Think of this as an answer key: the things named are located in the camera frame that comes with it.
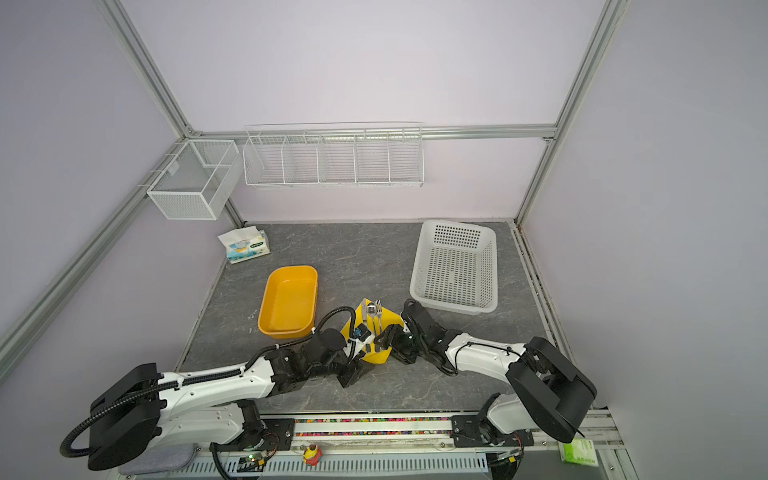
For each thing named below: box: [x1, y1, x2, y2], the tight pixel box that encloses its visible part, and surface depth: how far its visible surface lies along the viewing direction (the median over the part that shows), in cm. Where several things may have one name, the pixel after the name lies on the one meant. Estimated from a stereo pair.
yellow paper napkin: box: [341, 298, 403, 365], surface depth 77 cm
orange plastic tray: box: [258, 265, 318, 339], surface depth 100 cm
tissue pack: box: [218, 225, 271, 264], surface depth 109 cm
